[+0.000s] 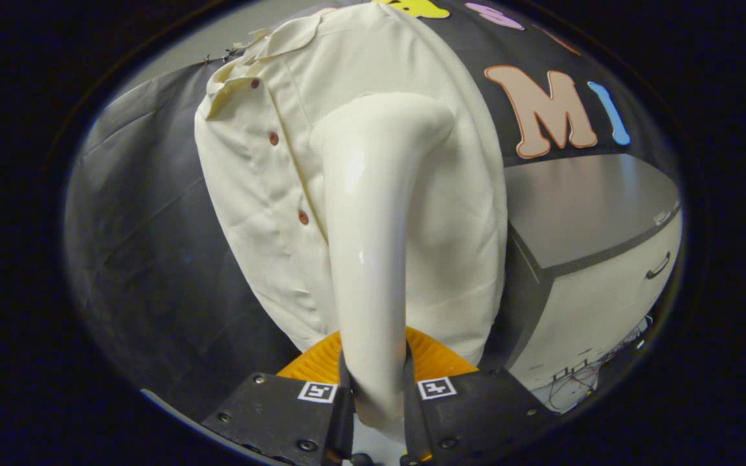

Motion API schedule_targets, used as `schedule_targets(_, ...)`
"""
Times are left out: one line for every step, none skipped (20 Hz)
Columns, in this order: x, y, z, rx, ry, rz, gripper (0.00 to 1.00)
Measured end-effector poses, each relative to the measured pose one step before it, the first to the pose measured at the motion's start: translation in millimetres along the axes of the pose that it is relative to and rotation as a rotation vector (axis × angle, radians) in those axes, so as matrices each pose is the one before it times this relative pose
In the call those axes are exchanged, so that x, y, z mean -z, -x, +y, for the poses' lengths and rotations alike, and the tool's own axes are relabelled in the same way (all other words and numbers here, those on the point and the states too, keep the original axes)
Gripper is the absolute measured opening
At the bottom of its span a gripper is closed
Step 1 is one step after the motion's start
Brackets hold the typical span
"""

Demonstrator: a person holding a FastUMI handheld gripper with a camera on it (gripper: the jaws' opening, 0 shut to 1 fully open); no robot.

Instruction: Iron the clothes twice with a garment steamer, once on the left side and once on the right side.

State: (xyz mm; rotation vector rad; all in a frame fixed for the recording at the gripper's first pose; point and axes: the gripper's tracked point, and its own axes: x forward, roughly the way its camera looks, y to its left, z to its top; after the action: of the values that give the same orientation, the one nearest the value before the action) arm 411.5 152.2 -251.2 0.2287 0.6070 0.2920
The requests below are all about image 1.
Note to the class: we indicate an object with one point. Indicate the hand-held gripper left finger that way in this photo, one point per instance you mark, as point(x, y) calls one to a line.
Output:
point(346, 421)

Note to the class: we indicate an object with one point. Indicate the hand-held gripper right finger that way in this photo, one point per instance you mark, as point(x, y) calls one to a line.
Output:
point(410, 421)

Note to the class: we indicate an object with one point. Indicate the white garment steamer head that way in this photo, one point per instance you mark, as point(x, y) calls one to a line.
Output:
point(373, 226)

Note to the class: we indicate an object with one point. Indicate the cream button-up shirt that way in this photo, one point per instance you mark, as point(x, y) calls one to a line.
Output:
point(256, 194)

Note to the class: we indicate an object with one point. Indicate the white cabinet with grey top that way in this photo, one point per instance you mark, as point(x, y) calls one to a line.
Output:
point(593, 220)

